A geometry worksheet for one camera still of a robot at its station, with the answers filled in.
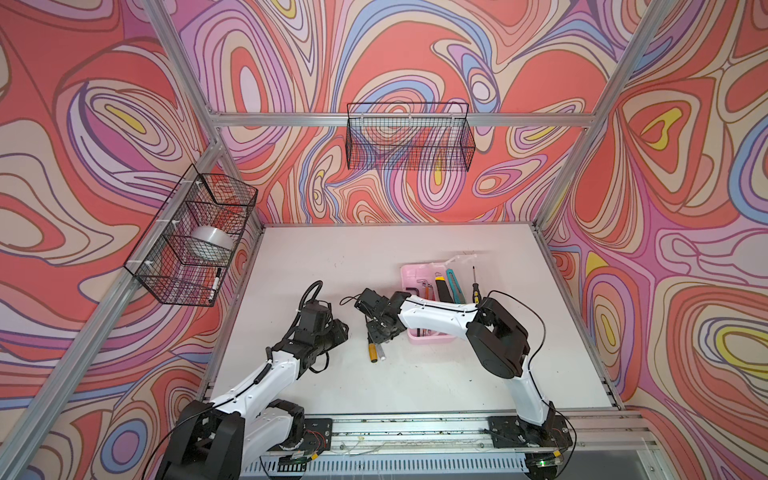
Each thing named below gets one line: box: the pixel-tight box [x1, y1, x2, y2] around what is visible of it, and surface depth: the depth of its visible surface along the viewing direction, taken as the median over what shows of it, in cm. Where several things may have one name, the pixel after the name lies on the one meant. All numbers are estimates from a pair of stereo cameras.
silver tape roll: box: [190, 226, 234, 252], surface depth 75 cm
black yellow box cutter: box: [435, 276, 454, 303], surface depth 93 cm
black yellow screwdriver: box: [472, 266, 481, 305], surface depth 87 cm
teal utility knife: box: [446, 268, 466, 304], surface depth 93 cm
